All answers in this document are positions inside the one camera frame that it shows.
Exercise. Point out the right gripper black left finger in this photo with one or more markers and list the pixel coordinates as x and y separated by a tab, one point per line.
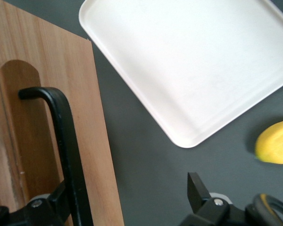
52	207

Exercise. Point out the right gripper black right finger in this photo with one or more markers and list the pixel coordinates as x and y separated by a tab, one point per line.
202	204

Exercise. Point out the yellow lemon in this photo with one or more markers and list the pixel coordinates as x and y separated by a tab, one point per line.
276	143

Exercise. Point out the cream rectangular tray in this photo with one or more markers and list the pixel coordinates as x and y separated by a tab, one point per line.
191	70

